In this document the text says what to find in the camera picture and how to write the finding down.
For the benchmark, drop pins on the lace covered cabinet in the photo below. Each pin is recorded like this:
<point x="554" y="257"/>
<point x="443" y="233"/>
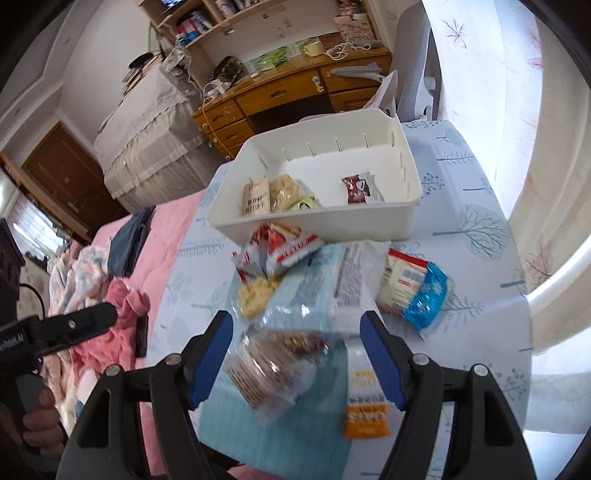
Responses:
<point x="150" y="149"/>

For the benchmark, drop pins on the person's left hand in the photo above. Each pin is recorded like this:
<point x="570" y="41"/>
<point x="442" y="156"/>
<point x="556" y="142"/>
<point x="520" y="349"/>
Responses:
<point x="42" y="427"/>

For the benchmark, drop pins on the clear brown cake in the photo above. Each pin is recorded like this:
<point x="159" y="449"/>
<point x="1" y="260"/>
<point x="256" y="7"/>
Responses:
<point x="268" y="377"/>

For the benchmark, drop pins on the dark red chocolate packet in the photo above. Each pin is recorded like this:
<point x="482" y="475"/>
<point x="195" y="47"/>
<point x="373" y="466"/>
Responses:
<point x="362" y="189"/>

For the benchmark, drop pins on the dark blue jeans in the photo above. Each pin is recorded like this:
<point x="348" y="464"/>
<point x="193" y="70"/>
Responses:
<point x="128" y="242"/>

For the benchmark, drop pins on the cream mug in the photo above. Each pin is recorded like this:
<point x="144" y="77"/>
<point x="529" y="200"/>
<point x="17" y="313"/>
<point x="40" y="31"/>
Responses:
<point x="314" y="49"/>

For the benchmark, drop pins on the teal striped placemat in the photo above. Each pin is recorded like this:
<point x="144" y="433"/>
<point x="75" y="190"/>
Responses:
<point x="305" y="442"/>

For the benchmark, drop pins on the pink bed quilt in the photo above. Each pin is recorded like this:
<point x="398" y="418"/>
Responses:
<point x="169" y="224"/>

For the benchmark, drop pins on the yellow rice puff pack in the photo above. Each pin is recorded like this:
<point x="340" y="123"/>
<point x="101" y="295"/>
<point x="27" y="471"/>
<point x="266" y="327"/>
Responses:
<point x="252" y="298"/>

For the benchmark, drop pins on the wooden desk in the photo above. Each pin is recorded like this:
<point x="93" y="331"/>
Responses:
<point x="296" y="89"/>

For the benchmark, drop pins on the white plastic storage bin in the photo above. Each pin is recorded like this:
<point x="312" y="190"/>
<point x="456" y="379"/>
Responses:
<point x="320" y="152"/>

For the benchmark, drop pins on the small nut snack packet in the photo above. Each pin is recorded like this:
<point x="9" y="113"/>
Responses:
<point x="304" y="344"/>

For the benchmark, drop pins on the floral sheer curtain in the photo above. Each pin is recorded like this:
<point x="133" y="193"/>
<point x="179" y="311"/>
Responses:
<point x="518" y="97"/>

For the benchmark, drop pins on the white power strip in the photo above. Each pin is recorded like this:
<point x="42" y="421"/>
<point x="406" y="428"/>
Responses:
<point x="216" y="88"/>

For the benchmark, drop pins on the doll on gift box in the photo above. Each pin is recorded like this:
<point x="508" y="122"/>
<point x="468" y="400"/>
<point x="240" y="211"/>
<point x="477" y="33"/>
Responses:
<point x="353" y="21"/>

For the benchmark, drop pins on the white plastic bag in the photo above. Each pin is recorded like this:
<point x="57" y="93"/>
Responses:
<point x="385" y="97"/>

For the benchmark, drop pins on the green label rice puff pack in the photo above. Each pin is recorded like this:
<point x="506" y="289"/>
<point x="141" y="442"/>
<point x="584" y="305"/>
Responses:
<point x="286" y="193"/>

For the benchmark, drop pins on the black phone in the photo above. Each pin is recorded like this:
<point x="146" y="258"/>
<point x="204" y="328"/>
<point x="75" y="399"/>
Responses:
<point x="141" y="337"/>

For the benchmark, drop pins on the blue white candy packet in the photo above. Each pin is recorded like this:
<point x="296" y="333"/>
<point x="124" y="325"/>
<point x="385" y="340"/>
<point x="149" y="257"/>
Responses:
<point x="415" y="290"/>

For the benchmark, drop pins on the silver red snack bag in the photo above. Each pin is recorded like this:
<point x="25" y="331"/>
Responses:
<point x="272" y="250"/>

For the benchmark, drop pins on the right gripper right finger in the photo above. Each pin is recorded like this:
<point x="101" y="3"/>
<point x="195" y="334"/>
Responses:
<point x="486" y="441"/>

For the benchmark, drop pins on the pink crumpled garment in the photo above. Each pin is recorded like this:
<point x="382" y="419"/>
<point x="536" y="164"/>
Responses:
<point x="117" y="344"/>

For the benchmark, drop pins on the orange white snack bar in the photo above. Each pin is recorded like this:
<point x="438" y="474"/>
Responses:
<point x="366" y="404"/>

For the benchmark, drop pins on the wooden bookshelf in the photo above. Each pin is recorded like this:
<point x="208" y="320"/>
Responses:
<point x="258" y="28"/>

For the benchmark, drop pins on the beige soda cracker packet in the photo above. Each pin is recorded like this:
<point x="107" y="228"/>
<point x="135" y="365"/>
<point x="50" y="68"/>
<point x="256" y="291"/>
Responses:
<point x="256" y="198"/>

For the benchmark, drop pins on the grey office chair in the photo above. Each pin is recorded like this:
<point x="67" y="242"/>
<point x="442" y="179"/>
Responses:
<point x="415" y="60"/>

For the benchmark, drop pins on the tree print tablecloth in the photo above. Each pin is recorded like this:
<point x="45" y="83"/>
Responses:
<point x="460" y="227"/>

